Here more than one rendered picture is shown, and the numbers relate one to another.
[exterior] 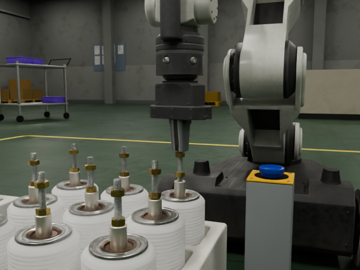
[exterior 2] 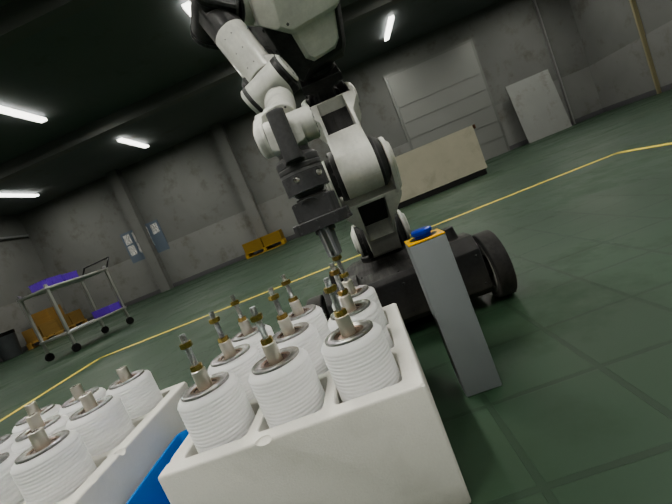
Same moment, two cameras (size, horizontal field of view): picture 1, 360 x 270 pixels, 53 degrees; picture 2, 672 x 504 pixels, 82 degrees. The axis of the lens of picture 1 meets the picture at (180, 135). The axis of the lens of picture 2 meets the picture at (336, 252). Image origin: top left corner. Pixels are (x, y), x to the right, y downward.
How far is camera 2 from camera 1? 0.21 m
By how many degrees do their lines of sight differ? 13
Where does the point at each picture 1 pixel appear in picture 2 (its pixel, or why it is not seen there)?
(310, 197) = not seen: hidden behind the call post
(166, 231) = (369, 313)
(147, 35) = (178, 202)
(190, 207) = (368, 295)
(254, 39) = (340, 144)
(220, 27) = (253, 165)
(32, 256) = (283, 375)
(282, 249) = (458, 288)
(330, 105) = not seen: hidden behind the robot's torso
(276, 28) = (353, 129)
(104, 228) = (312, 341)
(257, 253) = (441, 301)
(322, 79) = not seen: hidden behind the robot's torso
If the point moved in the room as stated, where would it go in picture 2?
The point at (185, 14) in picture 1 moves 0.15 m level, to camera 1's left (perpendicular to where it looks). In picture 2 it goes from (297, 135) to (220, 163)
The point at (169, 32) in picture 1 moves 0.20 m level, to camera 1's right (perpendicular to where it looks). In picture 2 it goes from (293, 155) to (388, 120)
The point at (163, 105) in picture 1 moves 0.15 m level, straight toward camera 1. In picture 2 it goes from (306, 221) to (327, 213)
